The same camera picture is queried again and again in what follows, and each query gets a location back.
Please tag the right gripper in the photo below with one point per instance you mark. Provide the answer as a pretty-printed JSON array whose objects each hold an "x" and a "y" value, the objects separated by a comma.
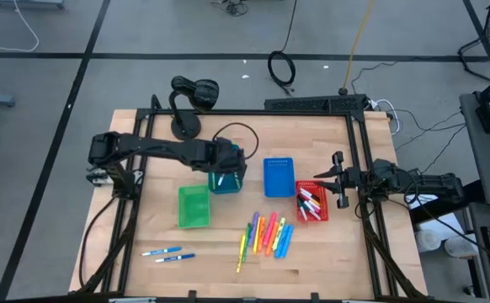
[{"x": 354, "y": 181}]

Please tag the black aluminium table frame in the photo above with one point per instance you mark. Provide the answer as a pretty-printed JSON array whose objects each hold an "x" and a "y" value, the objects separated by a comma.
[{"x": 291, "y": 112}]

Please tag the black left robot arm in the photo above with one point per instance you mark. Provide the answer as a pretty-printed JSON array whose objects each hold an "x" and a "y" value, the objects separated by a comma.
[{"x": 152, "y": 149}]

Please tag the black desk leg bar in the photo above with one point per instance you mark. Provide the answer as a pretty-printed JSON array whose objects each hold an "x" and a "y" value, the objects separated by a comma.
[{"x": 443, "y": 208}]

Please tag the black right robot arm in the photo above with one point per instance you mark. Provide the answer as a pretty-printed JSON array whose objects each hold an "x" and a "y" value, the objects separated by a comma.
[{"x": 422, "y": 185}]

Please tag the purple highlighter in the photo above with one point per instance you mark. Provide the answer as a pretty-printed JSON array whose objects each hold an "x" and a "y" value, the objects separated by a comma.
[{"x": 253, "y": 227}]

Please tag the thick yellow highlighter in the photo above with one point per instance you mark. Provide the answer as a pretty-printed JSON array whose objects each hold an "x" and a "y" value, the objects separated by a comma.
[{"x": 257, "y": 235}]

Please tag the white paper sheet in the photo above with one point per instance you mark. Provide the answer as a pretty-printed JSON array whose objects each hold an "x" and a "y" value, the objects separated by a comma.
[{"x": 424, "y": 204}]

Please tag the orange highlighter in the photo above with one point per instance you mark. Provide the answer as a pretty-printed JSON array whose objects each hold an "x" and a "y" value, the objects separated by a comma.
[
  {"x": 262, "y": 233},
  {"x": 272, "y": 238}
]

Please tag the white roll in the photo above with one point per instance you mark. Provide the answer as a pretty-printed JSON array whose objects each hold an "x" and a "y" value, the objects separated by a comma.
[
  {"x": 428, "y": 240},
  {"x": 459, "y": 247}
]

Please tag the black desk lamp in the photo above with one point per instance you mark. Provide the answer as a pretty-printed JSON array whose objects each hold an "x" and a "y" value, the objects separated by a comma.
[{"x": 186, "y": 126}]

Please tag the grey cart base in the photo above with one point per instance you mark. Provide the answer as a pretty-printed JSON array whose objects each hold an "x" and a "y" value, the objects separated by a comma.
[{"x": 28, "y": 4}]

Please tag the green plastic basket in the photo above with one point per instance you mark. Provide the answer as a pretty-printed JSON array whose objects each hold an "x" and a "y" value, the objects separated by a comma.
[{"x": 193, "y": 207}]

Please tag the small orange-capped marker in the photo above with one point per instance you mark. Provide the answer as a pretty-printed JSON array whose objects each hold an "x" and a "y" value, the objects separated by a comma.
[{"x": 314, "y": 202}]

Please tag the blue plastic basket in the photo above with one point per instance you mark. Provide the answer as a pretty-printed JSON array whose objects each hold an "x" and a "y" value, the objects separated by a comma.
[{"x": 279, "y": 179}]

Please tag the teal plastic bin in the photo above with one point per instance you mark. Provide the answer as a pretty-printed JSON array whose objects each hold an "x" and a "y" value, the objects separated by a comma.
[{"x": 228, "y": 189}]

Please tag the small red-capped marker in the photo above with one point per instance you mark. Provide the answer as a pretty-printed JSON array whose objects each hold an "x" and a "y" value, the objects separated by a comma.
[{"x": 308, "y": 193}]

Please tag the lime green highlighter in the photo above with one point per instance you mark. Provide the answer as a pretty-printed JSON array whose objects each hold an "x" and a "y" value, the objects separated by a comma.
[{"x": 278, "y": 233}]

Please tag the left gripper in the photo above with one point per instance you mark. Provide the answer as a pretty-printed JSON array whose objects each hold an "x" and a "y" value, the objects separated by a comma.
[{"x": 228, "y": 162}]

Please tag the red plastic basket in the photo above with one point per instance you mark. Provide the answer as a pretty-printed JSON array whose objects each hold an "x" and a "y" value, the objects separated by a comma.
[{"x": 323, "y": 187}]

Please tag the small dark red marker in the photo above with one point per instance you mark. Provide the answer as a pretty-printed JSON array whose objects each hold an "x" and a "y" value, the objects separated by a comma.
[{"x": 303, "y": 198}]

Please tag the pink highlighter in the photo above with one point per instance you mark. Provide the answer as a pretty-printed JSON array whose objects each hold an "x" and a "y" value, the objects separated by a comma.
[{"x": 269, "y": 229}]

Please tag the small pink-capped marker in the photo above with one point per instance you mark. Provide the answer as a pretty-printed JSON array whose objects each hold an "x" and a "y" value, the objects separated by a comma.
[{"x": 311, "y": 206}]

